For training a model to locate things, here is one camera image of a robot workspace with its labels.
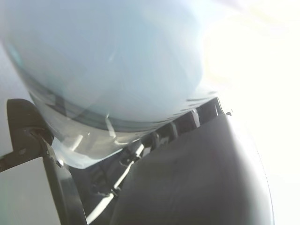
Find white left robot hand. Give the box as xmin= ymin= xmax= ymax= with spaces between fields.
xmin=0 ymin=97 xmax=275 ymax=225

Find large clear plastic syringe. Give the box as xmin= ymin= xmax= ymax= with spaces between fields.
xmin=0 ymin=0 xmax=220 ymax=170

